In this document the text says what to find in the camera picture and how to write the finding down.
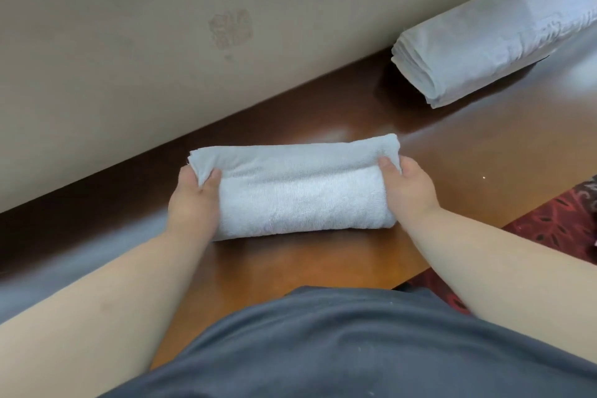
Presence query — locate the person's left hand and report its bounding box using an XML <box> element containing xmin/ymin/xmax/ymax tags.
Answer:
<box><xmin>167</xmin><ymin>164</ymin><xmax>223</xmax><ymax>242</ymax></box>

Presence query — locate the person's left forearm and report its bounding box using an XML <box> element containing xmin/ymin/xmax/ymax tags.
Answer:
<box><xmin>0</xmin><ymin>225</ymin><xmax>216</xmax><ymax>398</ymax></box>

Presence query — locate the person's right hand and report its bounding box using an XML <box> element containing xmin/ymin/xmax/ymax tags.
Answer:
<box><xmin>378</xmin><ymin>156</ymin><xmax>442</xmax><ymax>230</ymax></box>

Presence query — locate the white towel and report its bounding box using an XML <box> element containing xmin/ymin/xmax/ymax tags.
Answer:
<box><xmin>188</xmin><ymin>133</ymin><xmax>402</xmax><ymax>242</ymax></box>
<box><xmin>391</xmin><ymin>0</ymin><xmax>597</xmax><ymax>109</ymax></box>

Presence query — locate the folded white towel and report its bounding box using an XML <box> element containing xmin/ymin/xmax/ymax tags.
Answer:
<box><xmin>391</xmin><ymin>0</ymin><xmax>597</xmax><ymax>109</ymax></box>

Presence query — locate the person's right forearm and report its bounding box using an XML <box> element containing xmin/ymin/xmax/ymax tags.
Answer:
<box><xmin>400</xmin><ymin>206</ymin><xmax>597</xmax><ymax>366</ymax></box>

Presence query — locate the red patterned carpet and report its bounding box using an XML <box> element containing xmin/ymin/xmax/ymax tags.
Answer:
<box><xmin>403</xmin><ymin>176</ymin><xmax>597</xmax><ymax>317</ymax></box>

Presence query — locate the person's grey shirt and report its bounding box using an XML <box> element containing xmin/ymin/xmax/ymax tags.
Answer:
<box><xmin>100</xmin><ymin>286</ymin><xmax>597</xmax><ymax>398</ymax></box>

